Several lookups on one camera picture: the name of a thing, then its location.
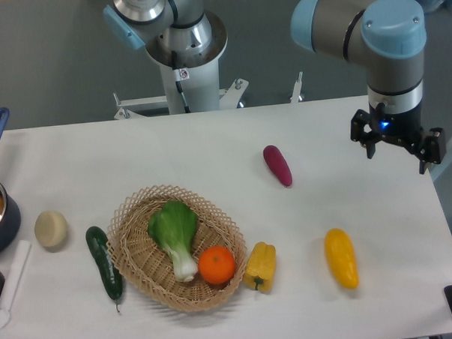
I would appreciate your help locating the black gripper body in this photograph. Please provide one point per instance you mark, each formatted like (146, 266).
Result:
(402, 129)

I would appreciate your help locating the yellow mango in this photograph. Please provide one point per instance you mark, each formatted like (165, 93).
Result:
(341, 258)

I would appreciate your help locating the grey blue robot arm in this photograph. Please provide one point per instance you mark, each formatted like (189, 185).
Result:
(386, 37)

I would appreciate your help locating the purple sweet potato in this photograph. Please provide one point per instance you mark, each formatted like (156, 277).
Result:
(277, 164)

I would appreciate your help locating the yellow bell pepper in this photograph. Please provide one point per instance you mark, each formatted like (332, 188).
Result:
(261, 266)

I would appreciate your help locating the orange fruit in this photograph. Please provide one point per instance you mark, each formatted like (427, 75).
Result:
(217, 265)

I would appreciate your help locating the green bok choy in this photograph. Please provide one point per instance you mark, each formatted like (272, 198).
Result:
(173, 229)

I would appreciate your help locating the woven wicker basket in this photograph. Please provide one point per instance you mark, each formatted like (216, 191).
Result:
(146, 266)

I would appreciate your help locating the dark green cucumber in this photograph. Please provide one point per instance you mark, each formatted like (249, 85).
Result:
(112, 280)

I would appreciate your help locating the beige round potato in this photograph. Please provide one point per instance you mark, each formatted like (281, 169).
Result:
(50, 229)

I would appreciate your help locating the white rolled cloth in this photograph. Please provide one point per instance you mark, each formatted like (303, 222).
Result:
(11, 283)

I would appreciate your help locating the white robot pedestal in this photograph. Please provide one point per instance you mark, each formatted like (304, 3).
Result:
(187, 90)

